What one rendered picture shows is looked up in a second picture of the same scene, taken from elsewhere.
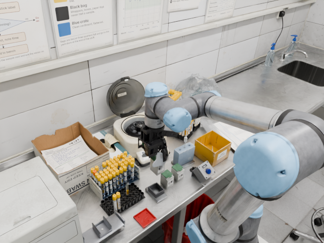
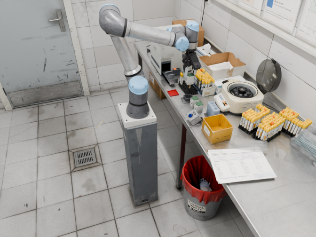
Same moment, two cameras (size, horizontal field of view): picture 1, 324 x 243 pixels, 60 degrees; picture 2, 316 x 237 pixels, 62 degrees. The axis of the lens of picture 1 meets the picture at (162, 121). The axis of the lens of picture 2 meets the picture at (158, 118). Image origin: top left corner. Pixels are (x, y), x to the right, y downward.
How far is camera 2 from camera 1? 193 cm
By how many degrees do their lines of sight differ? 84
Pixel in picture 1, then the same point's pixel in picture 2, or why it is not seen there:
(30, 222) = not seen: hidden behind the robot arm
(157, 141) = (186, 56)
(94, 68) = (275, 42)
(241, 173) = not seen: hidden behind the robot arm
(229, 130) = (247, 159)
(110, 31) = (293, 22)
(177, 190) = (186, 108)
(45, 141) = (232, 59)
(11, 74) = (240, 11)
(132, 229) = (169, 88)
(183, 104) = (175, 29)
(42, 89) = (250, 32)
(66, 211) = not seen: hidden behind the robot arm
